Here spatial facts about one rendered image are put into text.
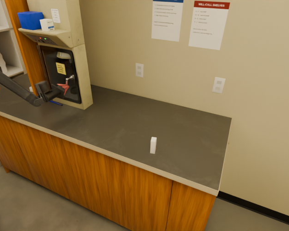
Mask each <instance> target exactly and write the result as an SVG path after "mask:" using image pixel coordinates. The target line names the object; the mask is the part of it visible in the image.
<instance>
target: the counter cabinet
mask: <svg viewBox="0 0 289 231"><path fill-rule="evenodd" d="M0 162H1V164H2V165H3V167H4V169H5V171H6V173H8V172H10V171H13V172H15V173H17V174H19V175H22V176H23V177H25V178H27V179H29V180H32V181H33V182H35V183H37V184H39V185H42V186H44V187H45V188H47V189H49V190H52V191H54V192H56V193H57V194H59V195H62V196H64V197H65V198H67V199H69V200H71V201H73V202H75V203H77V204H79V205H81V206H83V207H85V208H87V209H89V210H91V211H93V212H95V213H97V214H99V215H101V216H103V217H105V218H107V219H109V220H111V221H113V222H115V223H117V224H119V225H121V226H123V227H125V228H127V229H129V230H131V231H204V230H205V227H206V224H207V221H208V218H209V215H210V212H211V209H212V207H213V204H214V201H215V198H216V196H214V195H212V194H209V193H206V192H204V191H201V190H198V189H196V188H193V187H190V186H187V185H185V184H182V183H180V182H177V181H174V180H172V179H169V178H166V177H163V176H161V175H158V174H156V173H153V172H150V171H148V170H145V169H142V168H139V167H137V166H134V165H131V164H129V163H126V162H123V161H121V160H118V159H115V158H113V157H110V156H107V155H105V154H102V153H99V152H96V151H94V150H91V149H89V148H86V147H83V146H81V145H78V144H75V143H72V142H69V141H67V140H65V139H62V138H59V137H56V136H54V135H51V134H48V133H46V132H43V131H40V130H38V129H35V128H32V127H30V126H27V125H24V124H22V123H19V122H17V121H13V120H11V119H8V118H5V117H3V116H0Z"/></svg>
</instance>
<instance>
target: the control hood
mask: <svg viewBox="0 0 289 231"><path fill-rule="evenodd" d="M18 30H19V31H20V32H21V33H23V34H24V35H26V34H30V35H36V36H42V37H48V38H50V39H51V40H52V41H53V42H54V43H56V44H57V46H61V47H67V48H73V44H72V37H71V31H68V30H61V29H54V30H52V31H42V29H37V30H28V29H22V28H19V29H18ZM26 36H27V37H28V38H30V37H29V36H28V35H26ZM30 39H31V40H32V41H34V42H36V41H35V40H33V39H32V38H30Z"/></svg>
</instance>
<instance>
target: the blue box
mask: <svg viewBox="0 0 289 231"><path fill-rule="evenodd" d="M17 14H18V18H19V21H20V24H21V27H22V29H28V30H37V29H41V28H42V27H41V24H40V20H41V19H44V17H43V13H42V12H37V11H26V12H18V13H17Z"/></svg>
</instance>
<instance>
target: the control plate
mask: <svg viewBox="0 0 289 231"><path fill-rule="evenodd" d="M26 35H28V36H29V37H30V38H32V39H33V40H35V41H36V42H39V41H40V42H39V43H44V42H45V41H46V42H45V44H52V45H57V44H56V43H54V42H53V41H52V40H51V39H50V38H48V37H42V36H36V35H30V34H26ZM38 40H39V41H38ZM41 40H43V41H44V42H42V41H41ZM48 42H49V43H48ZM51 42H52V43H51Z"/></svg>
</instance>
